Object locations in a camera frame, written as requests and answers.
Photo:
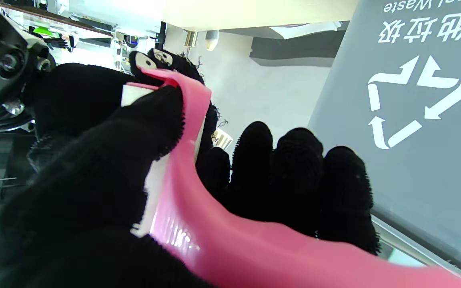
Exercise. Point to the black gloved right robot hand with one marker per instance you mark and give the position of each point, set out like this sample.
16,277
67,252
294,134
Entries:
74,96

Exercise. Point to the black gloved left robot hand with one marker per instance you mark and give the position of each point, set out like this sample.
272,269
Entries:
74,208

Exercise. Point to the brown wooden furniture piece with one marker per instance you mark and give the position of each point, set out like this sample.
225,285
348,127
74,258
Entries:
191,38

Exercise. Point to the beige round object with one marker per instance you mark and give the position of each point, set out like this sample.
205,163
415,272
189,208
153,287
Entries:
211,40

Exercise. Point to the black curved desk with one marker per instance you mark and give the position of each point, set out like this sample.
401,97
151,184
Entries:
294,50

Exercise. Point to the grey plastic waste bin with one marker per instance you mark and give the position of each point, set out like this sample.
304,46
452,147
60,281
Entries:
414,180

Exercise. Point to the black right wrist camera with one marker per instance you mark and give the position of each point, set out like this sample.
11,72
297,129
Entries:
10,64

